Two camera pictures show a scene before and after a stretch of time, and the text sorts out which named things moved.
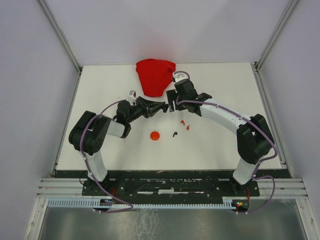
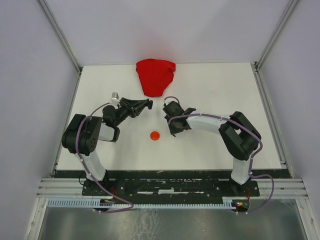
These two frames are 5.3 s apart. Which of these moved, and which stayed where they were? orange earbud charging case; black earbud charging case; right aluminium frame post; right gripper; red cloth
Moved: black earbud charging case; right gripper
Stayed: red cloth; right aluminium frame post; orange earbud charging case
